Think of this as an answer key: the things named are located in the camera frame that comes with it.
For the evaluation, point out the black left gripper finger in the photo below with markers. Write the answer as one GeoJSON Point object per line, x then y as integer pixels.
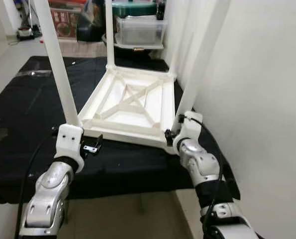
{"type": "Point", "coordinates": [97, 144]}

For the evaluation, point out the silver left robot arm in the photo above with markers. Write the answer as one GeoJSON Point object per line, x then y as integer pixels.
{"type": "Point", "coordinates": [48, 199]}

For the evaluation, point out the white plastic table top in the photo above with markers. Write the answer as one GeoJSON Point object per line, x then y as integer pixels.
{"type": "Point", "coordinates": [128, 119]}

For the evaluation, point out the black tablecloth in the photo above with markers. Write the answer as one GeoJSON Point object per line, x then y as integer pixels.
{"type": "Point", "coordinates": [38, 164]}

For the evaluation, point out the clear tape strip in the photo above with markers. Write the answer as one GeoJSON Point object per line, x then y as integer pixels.
{"type": "Point", "coordinates": [33, 73]}

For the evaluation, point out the clear plastic storage box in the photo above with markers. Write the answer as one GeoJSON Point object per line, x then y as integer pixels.
{"type": "Point", "coordinates": [140, 32]}

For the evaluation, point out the beige cloth-covered bench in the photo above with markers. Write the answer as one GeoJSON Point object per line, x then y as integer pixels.
{"type": "Point", "coordinates": [83, 49]}

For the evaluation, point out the green pot lid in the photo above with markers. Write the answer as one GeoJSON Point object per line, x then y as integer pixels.
{"type": "Point", "coordinates": [135, 7]}

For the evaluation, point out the glossy black bag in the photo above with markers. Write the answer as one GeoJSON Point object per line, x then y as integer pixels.
{"type": "Point", "coordinates": [90, 22]}

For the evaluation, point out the red food-print box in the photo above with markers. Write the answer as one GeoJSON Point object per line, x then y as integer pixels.
{"type": "Point", "coordinates": [65, 22]}

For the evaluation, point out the clear bin with orange lid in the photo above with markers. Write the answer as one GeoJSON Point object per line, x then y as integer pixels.
{"type": "Point", "coordinates": [68, 3]}

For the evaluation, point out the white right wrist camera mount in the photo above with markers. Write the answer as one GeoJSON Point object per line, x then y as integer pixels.
{"type": "Point", "coordinates": [190, 129]}

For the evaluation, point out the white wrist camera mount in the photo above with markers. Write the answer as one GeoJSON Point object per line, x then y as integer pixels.
{"type": "Point", "coordinates": [69, 142]}
{"type": "Point", "coordinates": [190, 129]}

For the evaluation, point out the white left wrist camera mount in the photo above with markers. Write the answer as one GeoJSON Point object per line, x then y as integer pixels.
{"type": "Point", "coordinates": [69, 142]}

